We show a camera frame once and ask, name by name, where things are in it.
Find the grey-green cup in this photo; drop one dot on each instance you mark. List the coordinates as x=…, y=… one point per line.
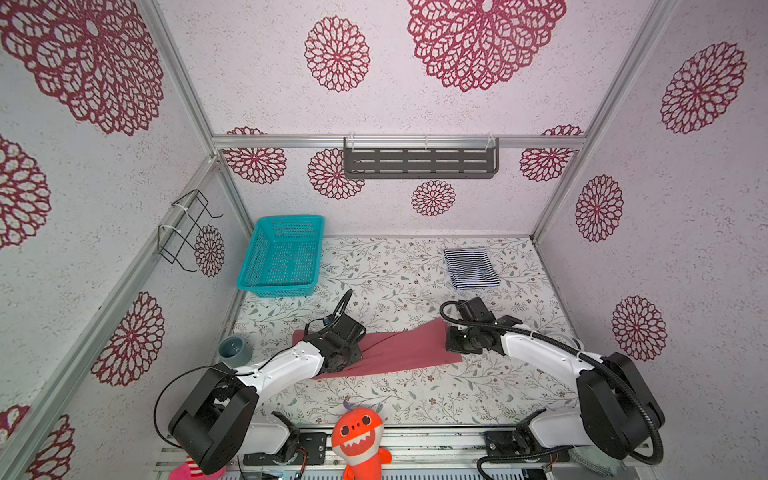
x=234, y=351

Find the blue white striped tank top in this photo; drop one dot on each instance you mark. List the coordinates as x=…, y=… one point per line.
x=470, y=268

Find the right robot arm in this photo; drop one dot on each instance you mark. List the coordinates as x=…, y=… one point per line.
x=615, y=412

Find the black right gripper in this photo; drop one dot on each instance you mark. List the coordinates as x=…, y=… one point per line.
x=451, y=345

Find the grey wall shelf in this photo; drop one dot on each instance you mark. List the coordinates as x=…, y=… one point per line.
x=424, y=163

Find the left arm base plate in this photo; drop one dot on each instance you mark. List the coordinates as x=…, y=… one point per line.
x=307, y=448

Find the maroon tank top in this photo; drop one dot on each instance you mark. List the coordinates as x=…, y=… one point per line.
x=392, y=352

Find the red monster plush toy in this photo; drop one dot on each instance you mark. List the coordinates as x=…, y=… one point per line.
x=356, y=438

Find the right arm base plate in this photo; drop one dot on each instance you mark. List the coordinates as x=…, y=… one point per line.
x=512, y=445

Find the black wire wall rack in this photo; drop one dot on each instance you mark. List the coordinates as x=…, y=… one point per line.
x=192, y=242

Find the teal plastic basket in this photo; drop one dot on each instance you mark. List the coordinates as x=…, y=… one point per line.
x=283, y=257

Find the white pink plush doll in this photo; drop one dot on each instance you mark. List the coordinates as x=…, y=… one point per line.
x=189, y=470

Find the green cloth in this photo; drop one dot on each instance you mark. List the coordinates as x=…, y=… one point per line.
x=596, y=461

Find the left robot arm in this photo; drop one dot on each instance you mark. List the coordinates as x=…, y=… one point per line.
x=218, y=420

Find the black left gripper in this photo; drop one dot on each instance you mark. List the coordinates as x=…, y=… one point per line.
x=356, y=355

